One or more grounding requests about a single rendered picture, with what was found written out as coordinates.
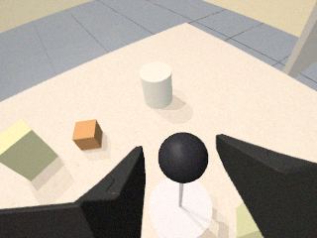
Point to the white cylinder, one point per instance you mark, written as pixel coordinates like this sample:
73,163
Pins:
156,80

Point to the orange cube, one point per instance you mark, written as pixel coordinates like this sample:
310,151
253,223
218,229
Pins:
88,135

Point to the pale yellow rectangular block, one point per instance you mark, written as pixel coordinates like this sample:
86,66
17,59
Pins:
246,226
24,152

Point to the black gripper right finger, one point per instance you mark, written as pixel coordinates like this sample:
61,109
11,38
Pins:
279,191

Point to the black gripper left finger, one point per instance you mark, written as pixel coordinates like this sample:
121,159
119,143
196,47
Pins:
113,208

